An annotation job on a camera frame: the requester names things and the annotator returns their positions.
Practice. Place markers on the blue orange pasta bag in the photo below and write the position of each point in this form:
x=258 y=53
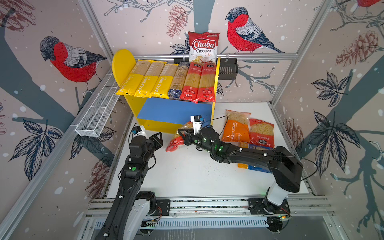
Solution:
x=249 y=167

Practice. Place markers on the orange macaroni bag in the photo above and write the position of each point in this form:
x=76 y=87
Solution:
x=237 y=127

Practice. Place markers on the red spaghetti bag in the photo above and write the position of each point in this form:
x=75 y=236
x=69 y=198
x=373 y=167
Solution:
x=206 y=88
x=191 y=85

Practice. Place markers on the red short pasta bag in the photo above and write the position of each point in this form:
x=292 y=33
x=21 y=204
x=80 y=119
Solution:
x=262 y=133

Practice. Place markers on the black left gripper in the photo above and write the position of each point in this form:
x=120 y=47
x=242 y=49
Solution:
x=159 y=142

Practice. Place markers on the white wire basket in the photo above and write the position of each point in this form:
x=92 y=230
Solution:
x=102 y=104

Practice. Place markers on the red macaroni bag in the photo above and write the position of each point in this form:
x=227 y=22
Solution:
x=177 y=140

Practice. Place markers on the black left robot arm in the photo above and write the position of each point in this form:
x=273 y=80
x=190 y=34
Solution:
x=131 y=205

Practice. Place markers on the blue spaghetti bag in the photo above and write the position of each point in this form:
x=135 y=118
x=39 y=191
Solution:
x=178 y=80

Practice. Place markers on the black wall basket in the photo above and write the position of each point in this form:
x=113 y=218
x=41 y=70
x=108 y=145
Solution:
x=228 y=69

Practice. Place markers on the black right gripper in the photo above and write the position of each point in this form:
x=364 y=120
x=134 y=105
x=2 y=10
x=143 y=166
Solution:
x=188 y=138

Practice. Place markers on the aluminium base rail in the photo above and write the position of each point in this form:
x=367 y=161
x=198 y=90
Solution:
x=231 y=212

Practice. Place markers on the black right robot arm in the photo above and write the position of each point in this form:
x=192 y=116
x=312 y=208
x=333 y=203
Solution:
x=286 y=168

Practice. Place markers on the yellow pink blue shelf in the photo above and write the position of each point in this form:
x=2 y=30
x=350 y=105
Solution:
x=156 y=114

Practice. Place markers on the yellow Pastatime spaghetti bag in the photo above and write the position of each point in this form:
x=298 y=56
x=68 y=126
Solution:
x=134 y=78
x=146 y=86
x=164 y=81

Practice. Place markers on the Chuba cassava chips bag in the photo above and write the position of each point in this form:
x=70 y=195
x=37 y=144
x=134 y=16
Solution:
x=203 y=47

